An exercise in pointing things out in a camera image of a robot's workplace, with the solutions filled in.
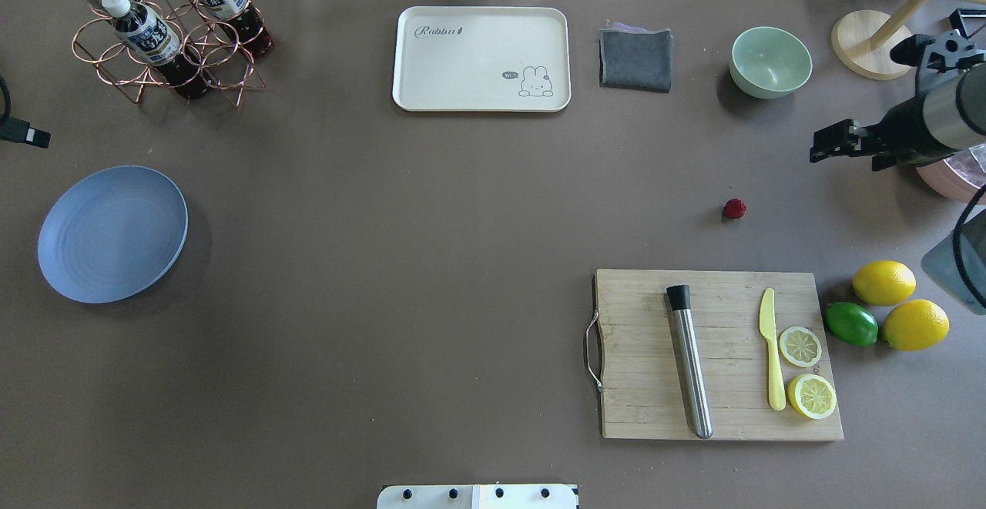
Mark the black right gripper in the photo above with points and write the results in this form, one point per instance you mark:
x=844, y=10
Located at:
x=903, y=132

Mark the green bowl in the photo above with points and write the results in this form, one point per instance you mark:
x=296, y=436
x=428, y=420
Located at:
x=768, y=63

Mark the pink bowl with ice cubes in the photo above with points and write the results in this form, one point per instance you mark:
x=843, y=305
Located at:
x=958, y=177

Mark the red strawberry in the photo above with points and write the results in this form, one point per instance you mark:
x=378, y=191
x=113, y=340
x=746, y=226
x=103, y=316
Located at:
x=734, y=209

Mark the green lime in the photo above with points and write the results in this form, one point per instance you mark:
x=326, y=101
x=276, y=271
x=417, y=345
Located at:
x=852, y=323

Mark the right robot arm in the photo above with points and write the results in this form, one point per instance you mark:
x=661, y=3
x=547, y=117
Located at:
x=941, y=132

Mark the lemon half slice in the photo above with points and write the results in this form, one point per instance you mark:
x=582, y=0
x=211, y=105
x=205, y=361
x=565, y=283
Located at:
x=800, y=347
x=812, y=396

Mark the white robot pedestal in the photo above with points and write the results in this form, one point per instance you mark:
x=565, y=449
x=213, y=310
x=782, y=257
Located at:
x=534, y=495

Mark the yellow lemon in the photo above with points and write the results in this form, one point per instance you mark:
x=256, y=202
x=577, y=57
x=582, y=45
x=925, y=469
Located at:
x=884, y=283
x=916, y=325

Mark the blue plate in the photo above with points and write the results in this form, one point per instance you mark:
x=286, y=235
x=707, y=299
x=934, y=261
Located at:
x=113, y=235

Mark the cream rabbit tray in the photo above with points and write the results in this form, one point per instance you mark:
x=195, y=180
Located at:
x=482, y=59

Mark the wooden cup tree stand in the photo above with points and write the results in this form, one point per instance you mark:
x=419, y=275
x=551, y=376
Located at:
x=862, y=40

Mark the yellow plastic knife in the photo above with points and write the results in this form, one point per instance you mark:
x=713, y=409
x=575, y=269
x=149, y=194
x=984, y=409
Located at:
x=768, y=330

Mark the steel muddler black tip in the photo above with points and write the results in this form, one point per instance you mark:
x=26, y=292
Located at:
x=698, y=405

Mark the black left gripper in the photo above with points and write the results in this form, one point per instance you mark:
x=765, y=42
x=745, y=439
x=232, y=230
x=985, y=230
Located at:
x=41, y=138

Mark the grey folded cloth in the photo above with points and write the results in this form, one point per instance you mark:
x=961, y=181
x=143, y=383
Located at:
x=636, y=58

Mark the wooden cutting board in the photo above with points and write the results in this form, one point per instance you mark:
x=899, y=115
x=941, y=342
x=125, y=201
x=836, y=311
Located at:
x=642, y=370

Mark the copper wire bottle rack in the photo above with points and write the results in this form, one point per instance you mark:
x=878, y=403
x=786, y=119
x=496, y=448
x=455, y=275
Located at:
x=190, y=47

